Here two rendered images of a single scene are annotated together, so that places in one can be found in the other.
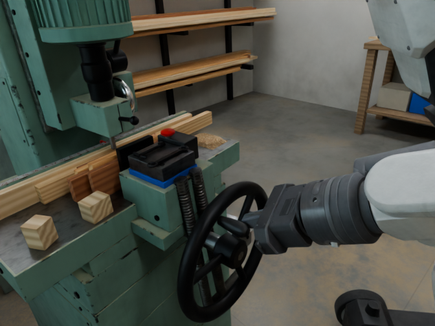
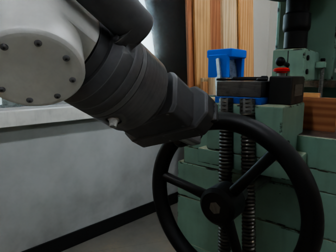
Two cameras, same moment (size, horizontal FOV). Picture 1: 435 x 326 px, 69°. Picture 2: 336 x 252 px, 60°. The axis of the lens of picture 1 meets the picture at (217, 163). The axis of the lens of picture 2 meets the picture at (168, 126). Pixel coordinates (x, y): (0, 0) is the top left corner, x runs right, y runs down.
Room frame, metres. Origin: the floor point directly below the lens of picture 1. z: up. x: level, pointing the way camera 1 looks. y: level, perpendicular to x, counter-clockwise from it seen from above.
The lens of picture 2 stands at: (0.38, -0.45, 1.00)
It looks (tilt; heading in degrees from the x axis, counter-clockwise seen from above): 9 degrees down; 89
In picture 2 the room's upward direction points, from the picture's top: straight up
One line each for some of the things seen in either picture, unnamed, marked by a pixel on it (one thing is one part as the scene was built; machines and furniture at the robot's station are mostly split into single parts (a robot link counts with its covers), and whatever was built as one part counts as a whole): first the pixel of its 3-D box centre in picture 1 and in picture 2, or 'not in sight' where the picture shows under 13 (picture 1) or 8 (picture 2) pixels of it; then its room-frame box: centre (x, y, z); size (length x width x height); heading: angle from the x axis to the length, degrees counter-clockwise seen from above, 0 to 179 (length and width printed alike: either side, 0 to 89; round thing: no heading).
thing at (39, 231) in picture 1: (39, 232); not in sight; (0.42, 0.30, 0.92); 0.03 x 0.03 x 0.05; 74
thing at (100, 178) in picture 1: (137, 164); (277, 111); (0.63, 0.18, 0.93); 0.23 x 0.01 x 0.07; 141
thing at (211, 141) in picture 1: (206, 138); not in sight; (0.82, 0.03, 0.91); 0.10 x 0.07 x 0.02; 51
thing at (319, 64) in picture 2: not in sight; (319, 78); (0.77, 0.26, 1.00); 0.02 x 0.02 x 0.10; 51
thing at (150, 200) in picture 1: (169, 186); (255, 125); (0.56, 0.10, 0.91); 0.15 x 0.14 x 0.09; 141
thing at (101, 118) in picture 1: (103, 116); (296, 69); (0.71, 0.26, 1.03); 0.14 x 0.07 x 0.09; 51
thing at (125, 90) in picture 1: (118, 99); not in sight; (0.87, 0.27, 1.02); 0.12 x 0.03 x 0.12; 51
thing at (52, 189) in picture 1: (144, 147); not in sight; (0.76, 0.19, 0.92); 0.55 x 0.02 x 0.04; 141
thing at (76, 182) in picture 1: (118, 168); not in sight; (0.63, 0.23, 0.93); 0.22 x 0.02 x 0.05; 141
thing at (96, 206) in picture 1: (96, 207); not in sight; (0.50, 0.23, 0.92); 0.05 x 0.04 x 0.04; 147
